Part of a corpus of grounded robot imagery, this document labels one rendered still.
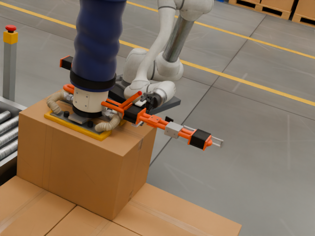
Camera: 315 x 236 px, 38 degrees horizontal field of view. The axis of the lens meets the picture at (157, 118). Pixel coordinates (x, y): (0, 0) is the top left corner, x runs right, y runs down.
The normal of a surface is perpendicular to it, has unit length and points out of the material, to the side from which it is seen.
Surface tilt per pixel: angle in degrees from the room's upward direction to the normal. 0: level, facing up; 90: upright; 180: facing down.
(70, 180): 90
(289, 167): 0
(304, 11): 90
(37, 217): 0
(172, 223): 0
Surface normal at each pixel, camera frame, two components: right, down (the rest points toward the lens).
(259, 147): 0.18, -0.86
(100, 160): -0.41, 0.38
